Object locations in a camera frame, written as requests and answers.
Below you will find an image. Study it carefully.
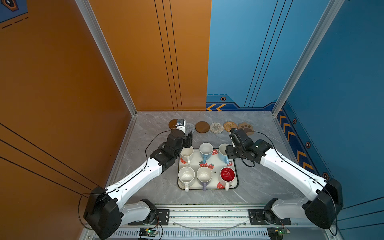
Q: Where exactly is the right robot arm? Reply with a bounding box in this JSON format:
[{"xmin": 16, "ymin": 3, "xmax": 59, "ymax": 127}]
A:
[{"xmin": 226, "ymin": 128, "xmax": 344, "ymax": 229}]

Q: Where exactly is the right aluminium corner post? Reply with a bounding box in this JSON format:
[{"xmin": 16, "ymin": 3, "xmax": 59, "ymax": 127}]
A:
[{"xmin": 272, "ymin": 0, "xmax": 345, "ymax": 117}]

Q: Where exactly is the left green circuit board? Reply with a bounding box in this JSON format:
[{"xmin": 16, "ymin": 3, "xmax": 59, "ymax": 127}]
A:
[{"xmin": 138, "ymin": 228, "xmax": 160, "ymax": 239}]

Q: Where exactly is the light blue mug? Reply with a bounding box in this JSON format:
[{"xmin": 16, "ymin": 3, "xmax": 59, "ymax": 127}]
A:
[{"xmin": 218, "ymin": 144, "xmax": 230, "ymax": 165}]

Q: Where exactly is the lavender mug front middle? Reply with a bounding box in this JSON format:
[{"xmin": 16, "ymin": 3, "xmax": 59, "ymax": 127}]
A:
[{"xmin": 197, "ymin": 167, "xmax": 213, "ymax": 192}]

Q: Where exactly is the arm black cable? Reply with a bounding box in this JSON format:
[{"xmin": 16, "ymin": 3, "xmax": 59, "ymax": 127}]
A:
[
  {"xmin": 77, "ymin": 129, "xmax": 172, "ymax": 230},
  {"xmin": 241, "ymin": 130, "xmax": 339, "ymax": 237}
]

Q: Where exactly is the light blue rope coaster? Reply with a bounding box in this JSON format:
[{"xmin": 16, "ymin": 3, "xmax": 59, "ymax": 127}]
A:
[{"xmin": 185, "ymin": 123, "xmax": 196, "ymax": 135}]

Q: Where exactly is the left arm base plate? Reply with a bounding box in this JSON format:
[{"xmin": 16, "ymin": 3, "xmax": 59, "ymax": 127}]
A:
[{"xmin": 129, "ymin": 209, "xmax": 170, "ymax": 226}]

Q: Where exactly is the green circuit board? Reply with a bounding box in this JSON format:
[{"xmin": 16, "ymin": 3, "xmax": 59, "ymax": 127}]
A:
[
  {"xmin": 138, "ymin": 228, "xmax": 160, "ymax": 239},
  {"xmin": 267, "ymin": 228, "xmax": 291, "ymax": 240}
]

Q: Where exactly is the colourful zigzag rope coaster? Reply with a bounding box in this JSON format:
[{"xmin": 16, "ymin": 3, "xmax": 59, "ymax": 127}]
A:
[{"xmin": 210, "ymin": 123, "xmax": 224, "ymax": 134}]

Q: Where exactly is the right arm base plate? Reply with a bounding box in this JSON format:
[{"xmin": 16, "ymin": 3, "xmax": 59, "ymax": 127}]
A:
[{"xmin": 248, "ymin": 209, "xmax": 292, "ymax": 225}]

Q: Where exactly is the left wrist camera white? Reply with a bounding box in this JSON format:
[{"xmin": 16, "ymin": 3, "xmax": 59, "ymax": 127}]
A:
[{"xmin": 176, "ymin": 119, "xmax": 186, "ymax": 132}]

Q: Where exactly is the left aluminium corner post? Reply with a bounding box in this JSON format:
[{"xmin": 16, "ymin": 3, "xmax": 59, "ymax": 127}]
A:
[{"xmin": 75, "ymin": 0, "xmax": 137, "ymax": 117}]

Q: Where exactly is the red interior mug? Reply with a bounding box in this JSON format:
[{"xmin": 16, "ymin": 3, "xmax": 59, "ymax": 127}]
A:
[{"xmin": 219, "ymin": 167, "xmax": 236, "ymax": 191}]

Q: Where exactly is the white mug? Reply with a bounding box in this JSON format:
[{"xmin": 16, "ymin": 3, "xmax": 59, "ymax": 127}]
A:
[
  {"xmin": 178, "ymin": 167, "xmax": 196, "ymax": 192},
  {"xmin": 180, "ymin": 147, "xmax": 194, "ymax": 165}
]

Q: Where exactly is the woven rattan round coaster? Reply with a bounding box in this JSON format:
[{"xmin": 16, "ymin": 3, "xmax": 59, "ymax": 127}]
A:
[{"xmin": 223, "ymin": 121, "xmax": 239, "ymax": 133}]

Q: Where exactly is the paw shaped brown coaster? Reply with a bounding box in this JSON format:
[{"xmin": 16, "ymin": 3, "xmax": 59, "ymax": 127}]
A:
[{"xmin": 239, "ymin": 122, "xmax": 254, "ymax": 136}]

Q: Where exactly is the strawberry print white tray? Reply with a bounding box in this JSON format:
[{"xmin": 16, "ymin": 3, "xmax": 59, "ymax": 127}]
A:
[{"xmin": 178, "ymin": 148, "xmax": 239, "ymax": 192}]

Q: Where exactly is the light wooden round coaster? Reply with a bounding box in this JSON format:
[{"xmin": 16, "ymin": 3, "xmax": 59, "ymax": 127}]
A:
[{"xmin": 195, "ymin": 121, "xmax": 210, "ymax": 134}]

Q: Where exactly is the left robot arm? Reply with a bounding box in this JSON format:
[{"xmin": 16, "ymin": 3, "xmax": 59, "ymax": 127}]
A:
[{"xmin": 83, "ymin": 130, "xmax": 193, "ymax": 240}]

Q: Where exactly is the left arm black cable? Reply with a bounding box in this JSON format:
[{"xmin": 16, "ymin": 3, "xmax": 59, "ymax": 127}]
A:
[{"xmin": 77, "ymin": 129, "xmax": 172, "ymax": 230}]

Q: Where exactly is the aluminium corner post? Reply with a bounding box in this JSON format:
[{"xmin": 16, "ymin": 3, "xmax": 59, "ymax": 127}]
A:
[
  {"xmin": 272, "ymin": 0, "xmax": 345, "ymax": 117},
  {"xmin": 75, "ymin": 0, "xmax": 137, "ymax": 117}
]

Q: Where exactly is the dark glossy wooden coaster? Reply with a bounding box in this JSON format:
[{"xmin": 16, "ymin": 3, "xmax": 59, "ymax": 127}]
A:
[{"xmin": 168, "ymin": 119, "xmax": 178, "ymax": 130}]

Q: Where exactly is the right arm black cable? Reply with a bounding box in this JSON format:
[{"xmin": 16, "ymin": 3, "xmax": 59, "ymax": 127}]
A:
[{"xmin": 241, "ymin": 130, "xmax": 339, "ymax": 237}]

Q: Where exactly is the aluminium front rail frame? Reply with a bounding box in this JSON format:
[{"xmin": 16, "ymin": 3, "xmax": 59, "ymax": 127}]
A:
[{"xmin": 109, "ymin": 205, "xmax": 342, "ymax": 240}]

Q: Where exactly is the right green circuit board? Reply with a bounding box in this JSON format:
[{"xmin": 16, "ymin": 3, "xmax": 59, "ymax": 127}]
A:
[{"xmin": 267, "ymin": 228, "xmax": 291, "ymax": 240}]

